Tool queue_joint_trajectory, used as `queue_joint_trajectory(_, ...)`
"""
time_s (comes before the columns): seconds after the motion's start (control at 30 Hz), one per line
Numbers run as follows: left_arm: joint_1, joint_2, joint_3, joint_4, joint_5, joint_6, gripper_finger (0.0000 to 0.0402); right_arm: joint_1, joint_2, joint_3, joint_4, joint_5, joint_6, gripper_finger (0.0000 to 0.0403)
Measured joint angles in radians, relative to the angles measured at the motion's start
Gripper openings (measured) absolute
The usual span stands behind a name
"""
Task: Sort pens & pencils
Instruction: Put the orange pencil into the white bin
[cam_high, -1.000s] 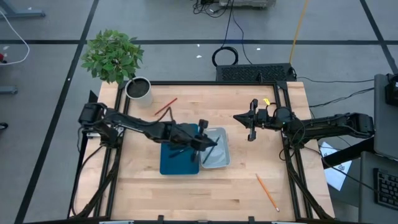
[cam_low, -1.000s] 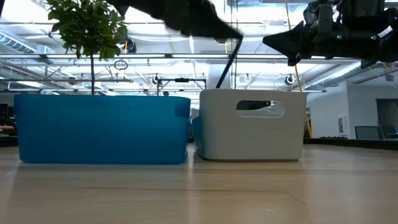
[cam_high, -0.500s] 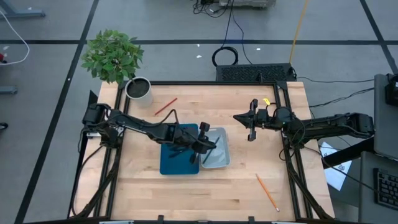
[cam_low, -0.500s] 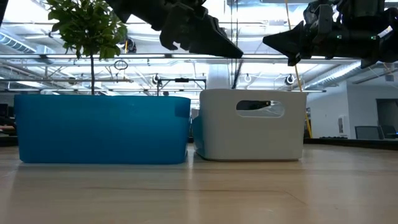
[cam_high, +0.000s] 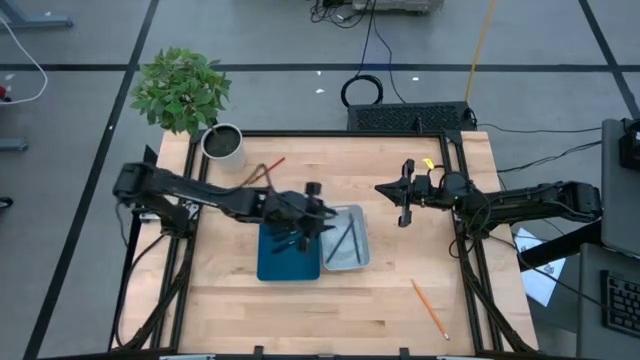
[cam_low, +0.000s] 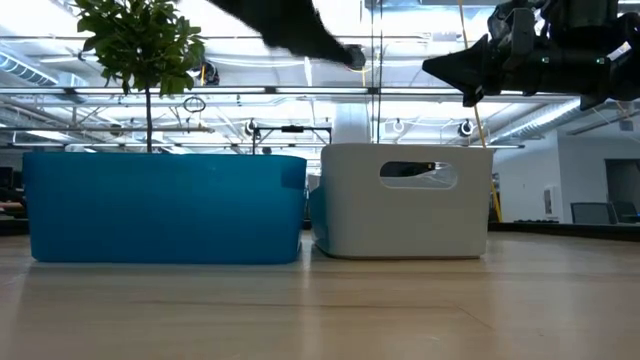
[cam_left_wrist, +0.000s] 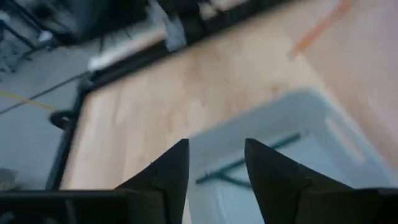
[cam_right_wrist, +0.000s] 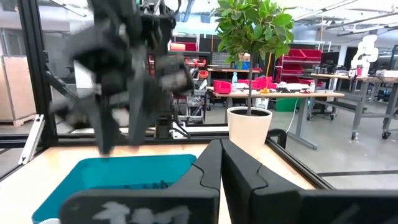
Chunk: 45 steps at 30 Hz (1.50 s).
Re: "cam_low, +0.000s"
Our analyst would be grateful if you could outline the yellow cable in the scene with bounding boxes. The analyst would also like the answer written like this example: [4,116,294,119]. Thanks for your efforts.
[457,0,504,224]

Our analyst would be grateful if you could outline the grey plastic bin with handles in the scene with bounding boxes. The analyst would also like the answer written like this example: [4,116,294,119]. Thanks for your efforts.
[308,143,495,260]

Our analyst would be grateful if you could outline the black background stand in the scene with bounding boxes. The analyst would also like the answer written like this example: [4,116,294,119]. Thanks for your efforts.
[251,124,334,156]

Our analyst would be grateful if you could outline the grey office chair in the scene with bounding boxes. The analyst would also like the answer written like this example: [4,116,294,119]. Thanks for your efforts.
[569,201,619,225]

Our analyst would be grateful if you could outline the green plant in white pot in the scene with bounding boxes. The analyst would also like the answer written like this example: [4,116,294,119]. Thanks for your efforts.
[73,0,207,154]

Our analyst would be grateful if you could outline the black metal table frame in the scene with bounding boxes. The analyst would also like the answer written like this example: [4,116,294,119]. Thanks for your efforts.
[0,215,640,242]

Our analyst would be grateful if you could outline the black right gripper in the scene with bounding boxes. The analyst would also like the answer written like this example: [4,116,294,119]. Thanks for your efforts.
[422,0,621,111]

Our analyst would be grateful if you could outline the blue plastic bin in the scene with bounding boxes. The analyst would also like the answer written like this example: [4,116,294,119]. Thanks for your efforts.
[22,151,308,265]

